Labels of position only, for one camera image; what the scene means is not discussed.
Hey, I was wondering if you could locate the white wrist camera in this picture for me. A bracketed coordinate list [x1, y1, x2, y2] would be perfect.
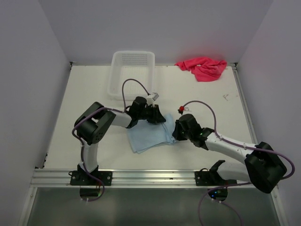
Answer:
[177, 106, 190, 115]
[146, 93, 159, 105]

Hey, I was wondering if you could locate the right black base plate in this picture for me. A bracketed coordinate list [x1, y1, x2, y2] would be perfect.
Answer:
[194, 168, 237, 186]

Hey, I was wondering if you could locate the aluminium mounting rail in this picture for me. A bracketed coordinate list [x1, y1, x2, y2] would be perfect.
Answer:
[30, 168, 276, 189]

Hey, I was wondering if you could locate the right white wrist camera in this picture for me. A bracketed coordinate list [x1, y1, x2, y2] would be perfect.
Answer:
[177, 106, 190, 115]

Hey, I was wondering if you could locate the pink towel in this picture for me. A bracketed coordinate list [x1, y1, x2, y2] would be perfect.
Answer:
[175, 56, 227, 82]

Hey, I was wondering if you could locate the white plastic basket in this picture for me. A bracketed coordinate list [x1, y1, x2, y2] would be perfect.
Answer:
[107, 50, 155, 100]

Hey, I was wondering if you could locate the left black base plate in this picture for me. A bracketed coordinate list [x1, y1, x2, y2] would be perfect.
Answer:
[68, 170, 112, 186]

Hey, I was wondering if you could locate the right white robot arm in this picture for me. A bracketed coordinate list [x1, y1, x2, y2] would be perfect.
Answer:
[172, 114, 287, 194]

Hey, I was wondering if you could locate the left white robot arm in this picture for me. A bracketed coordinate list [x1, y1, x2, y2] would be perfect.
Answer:
[72, 97, 166, 185]

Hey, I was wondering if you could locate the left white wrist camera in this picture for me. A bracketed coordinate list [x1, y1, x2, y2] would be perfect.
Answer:
[146, 93, 159, 105]

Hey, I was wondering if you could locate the light blue towel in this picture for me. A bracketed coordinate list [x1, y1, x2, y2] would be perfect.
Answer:
[127, 113, 176, 154]

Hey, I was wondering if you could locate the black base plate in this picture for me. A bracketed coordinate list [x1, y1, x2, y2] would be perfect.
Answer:
[194, 168, 237, 186]
[68, 170, 112, 186]

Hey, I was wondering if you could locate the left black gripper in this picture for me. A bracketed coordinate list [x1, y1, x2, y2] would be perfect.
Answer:
[137, 103, 166, 123]

